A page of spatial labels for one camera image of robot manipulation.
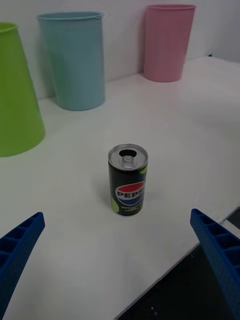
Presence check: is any black drink can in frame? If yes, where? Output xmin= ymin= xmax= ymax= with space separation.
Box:
xmin=107 ymin=143 xmax=149 ymax=217

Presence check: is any pink plastic bin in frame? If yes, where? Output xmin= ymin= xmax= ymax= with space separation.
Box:
xmin=143 ymin=4 xmax=197 ymax=83

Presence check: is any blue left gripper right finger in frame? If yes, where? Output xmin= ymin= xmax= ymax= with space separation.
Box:
xmin=189 ymin=208 xmax=240 ymax=320

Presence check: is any pale blue plastic bin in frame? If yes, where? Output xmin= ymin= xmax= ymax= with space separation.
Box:
xmin=36 ymin=11 xmax=106 ymax=112

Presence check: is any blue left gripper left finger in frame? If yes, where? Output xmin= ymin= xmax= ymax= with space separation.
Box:
xmin=0 ymin=211 xmax=46 ymax=320

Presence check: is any yellow-green plastic bin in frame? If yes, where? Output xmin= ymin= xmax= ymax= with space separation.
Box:
xmin=0 ymin=21 xmax=47 ymax=158

